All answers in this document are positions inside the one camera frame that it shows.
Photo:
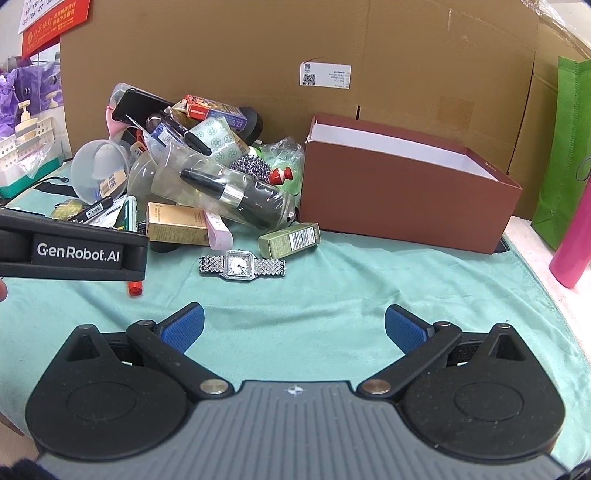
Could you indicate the red-brown shoe box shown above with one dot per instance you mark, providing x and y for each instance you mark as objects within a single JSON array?
[{"x": 392, "y": 194}]

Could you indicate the white shipping label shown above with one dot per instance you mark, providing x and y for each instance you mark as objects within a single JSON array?
[{"x": 325, "y": 74}]

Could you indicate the pink plastic object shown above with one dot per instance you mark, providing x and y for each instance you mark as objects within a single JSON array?
[{"x": 113, "y": 124}]

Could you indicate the person's left hand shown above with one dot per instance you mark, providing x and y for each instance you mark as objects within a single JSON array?
[{"x": 2, "y": 291}]

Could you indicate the gold cardboard box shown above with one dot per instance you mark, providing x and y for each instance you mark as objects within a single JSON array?
[{"x": 173, "y": 224}]

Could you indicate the clear plastic cup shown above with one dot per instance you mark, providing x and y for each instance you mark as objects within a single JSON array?
[{"x": 87, "y": 170}]

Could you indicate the large cardboard box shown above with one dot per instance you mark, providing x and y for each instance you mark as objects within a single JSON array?
[{"x": 277, "y": 46}]

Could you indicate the purple plastic bag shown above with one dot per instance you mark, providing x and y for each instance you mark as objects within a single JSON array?
[{"x": 23, "y": 78}]

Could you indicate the clear crinkled plastic bag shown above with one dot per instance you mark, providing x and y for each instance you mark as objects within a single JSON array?
[{"x": 286, "y": 157}]

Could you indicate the red marker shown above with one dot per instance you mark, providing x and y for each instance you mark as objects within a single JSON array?
[{"x": 135, "y": 288}]

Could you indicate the black smartphone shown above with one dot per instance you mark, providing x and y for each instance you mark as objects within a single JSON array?
[{"x": 138, "y": 106}]

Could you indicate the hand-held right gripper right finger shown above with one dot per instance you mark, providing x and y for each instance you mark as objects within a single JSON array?
[{"x": 406, "y": 328}]

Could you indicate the white towel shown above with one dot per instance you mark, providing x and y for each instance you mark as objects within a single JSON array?
[{"x": 531, "y": 286}]

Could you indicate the pink bottle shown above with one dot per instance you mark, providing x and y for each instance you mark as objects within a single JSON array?
[{"x": 575, "y": 249}]

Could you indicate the green base box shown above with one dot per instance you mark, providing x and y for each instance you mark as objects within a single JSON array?
[{"x": 23, "y": 182}]

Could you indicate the red white toy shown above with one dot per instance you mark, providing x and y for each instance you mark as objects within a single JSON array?
[{"x": 280, "y": 175}]

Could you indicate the black brush in plastic bag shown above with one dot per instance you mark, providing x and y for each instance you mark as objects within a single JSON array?
[{"x": 184, "y": 184}]

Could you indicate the green fabric bag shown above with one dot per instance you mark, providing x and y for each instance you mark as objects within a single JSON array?
[{"x": 563, "y": 161}]

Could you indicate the teal cloth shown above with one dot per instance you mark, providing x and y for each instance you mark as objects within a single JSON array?
[{"x": 323, "y": 295}]

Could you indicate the olive green small box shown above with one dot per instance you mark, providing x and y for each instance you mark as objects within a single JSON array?
[{"x": 281, "y": 244}]

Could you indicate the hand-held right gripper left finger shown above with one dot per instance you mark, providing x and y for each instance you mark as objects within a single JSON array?
[{"x": 182, "y": 328}]

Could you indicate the metal scouring ball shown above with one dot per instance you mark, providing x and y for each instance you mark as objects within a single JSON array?
[{"x": 249, "y": 167}]

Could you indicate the green patterned white packet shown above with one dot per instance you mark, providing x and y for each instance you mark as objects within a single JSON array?
[{"x": 217, "y": 138}]

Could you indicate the yellow green packet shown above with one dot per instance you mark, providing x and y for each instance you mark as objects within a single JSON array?
[{"x": 67, "y": 210}]

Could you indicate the black round object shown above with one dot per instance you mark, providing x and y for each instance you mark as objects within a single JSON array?
[{"x": 253, "y": 122}]

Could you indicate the black silver brush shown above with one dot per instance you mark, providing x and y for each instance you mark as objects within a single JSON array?
[{"x": 231, "y": 196}]

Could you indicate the silver wristwatch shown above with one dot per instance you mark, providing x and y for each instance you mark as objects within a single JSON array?
[{"x": 238, "y": 264}]

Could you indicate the black marker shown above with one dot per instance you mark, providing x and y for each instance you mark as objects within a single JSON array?
[
  {"x": 94, "y": 208},
  {"x": 194, "y": 141}
]

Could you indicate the red card box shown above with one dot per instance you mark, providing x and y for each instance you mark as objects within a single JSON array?
[{"x": 212, "y": 110}]

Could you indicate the white basket with bottles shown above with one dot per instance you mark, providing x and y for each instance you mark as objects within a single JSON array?
[{"x": 32, "y": 134}]

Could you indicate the red wall calendar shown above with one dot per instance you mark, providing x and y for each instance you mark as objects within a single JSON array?
[{"x": 51, "y": 23}]

